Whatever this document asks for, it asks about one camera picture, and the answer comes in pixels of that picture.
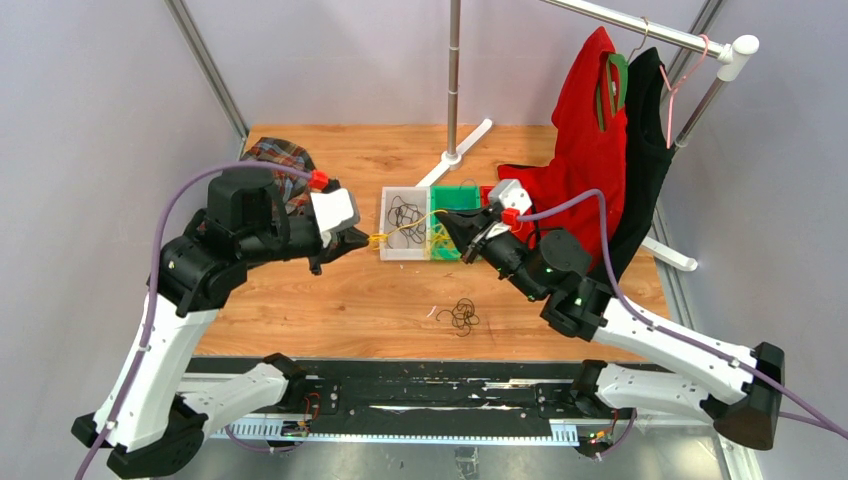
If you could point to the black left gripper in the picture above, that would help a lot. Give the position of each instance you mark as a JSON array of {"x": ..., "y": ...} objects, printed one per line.
[{"x": 346, "y": 240}]

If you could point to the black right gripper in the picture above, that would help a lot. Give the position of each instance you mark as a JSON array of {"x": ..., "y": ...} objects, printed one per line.
[{"x": 471, "y": 229}]

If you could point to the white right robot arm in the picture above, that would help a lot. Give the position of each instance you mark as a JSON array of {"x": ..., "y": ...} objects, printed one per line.
[{"x": 734, "y": 388}]

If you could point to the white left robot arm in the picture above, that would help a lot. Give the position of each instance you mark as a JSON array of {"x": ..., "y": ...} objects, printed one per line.
[{"x": 149, "y": 427}]

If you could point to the green plastic bin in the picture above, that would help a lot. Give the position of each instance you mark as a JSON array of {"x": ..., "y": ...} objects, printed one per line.
[{"x": 462, "y": 197}]

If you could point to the red plastic bin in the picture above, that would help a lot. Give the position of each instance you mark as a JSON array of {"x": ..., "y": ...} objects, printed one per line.
[{"x": 484, "y": 192}]

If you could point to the white plastic bin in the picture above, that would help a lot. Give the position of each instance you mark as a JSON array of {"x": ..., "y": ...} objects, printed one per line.
[{"x": 404, "y": 223}]

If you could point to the plaid shirt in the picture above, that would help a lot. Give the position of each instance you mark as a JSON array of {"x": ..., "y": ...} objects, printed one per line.
[{"x": 285, "y": 172}]

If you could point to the red sweater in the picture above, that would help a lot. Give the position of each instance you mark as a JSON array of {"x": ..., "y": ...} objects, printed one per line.
[{"x": 590, "y": 145}]

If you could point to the black garment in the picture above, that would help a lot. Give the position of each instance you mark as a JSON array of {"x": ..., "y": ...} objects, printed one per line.
[{"x": 648, "y": 157}]

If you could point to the green hanger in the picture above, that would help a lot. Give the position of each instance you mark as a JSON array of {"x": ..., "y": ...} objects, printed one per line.
[{"x": 613, "y": 93}]

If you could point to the pink hanger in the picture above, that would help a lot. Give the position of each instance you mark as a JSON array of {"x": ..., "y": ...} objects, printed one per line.
[{"x": 673, "y": 89}]

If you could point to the silver clothes rack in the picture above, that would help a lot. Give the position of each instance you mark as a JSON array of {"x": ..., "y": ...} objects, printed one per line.
[{"x": 733, "y": 58}]

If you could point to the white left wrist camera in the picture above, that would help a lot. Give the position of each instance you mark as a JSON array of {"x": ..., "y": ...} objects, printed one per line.
[{"x": 334, "y": 212}]

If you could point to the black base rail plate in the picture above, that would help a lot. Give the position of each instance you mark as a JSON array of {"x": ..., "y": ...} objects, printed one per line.
[{"x": 443, "y": 398}]

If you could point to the aluminium frame rail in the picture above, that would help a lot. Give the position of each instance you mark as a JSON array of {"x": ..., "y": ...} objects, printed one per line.
[{"x": 283, "y": 421}]

